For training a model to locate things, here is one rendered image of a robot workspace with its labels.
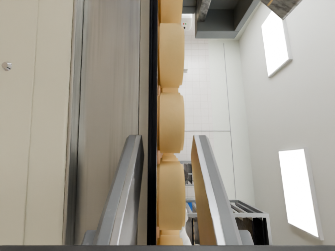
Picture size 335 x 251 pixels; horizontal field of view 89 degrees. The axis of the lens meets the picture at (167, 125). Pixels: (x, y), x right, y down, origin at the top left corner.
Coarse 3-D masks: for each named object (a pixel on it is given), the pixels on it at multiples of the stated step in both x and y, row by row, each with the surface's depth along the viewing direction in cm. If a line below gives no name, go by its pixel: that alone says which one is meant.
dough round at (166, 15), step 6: (162, 0) 13; (168, 0) 13; (174, 0) 13; (180, 0) 14; (162, 6) 14; (168, 6) 14; (174, 6) 14; (180, 6) 14; (162, 12) 14; (168, 12) 14; (174, 12) 14; (180, 12) 14; (162, 18) 15; (168, 18) 15; (174, 18) 15; (180, 18) 15
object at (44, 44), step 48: (0, 0) 13; (48, 0) 13; (0, 48) 13; (48, 48) 13; (0, 96) 13; (48, 96) 13; (0, 144) 12; (48, 144) 13; (0, 192) 12; (48, 192) 12; (0, 240) 12; (48, 240) 12
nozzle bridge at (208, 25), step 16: (192, 0) 65; (208, 0) 54; (224, 0) 60; (240, 0) 58; (256, 0) 49; (208, 16) 64; (224, 16) 64; (240, 16) 58; (208, 32) 64; (224, 32) 64
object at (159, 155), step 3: (159, 24) 16; (159, 87) 16; (159, 90) 16; (159, 93) 16; (159, 150) 16; (159, 153) 16; (162, 153) 26; (159, 156) 16; (159, 159) 16; (159, 162) 16; (159, 231) 17; (159, 234) 17; (159, 237) 17
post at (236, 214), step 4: (188, 216) 152; (192, 216) 152; (196, 216) 152; (236, 216) 152; (240, 216) 152; (244, 216) 152; (248, 216) 152; (252, 216) 152; (256, 216) 152; (260, 216) 152; (264, 216) 152; (268, 216) 152
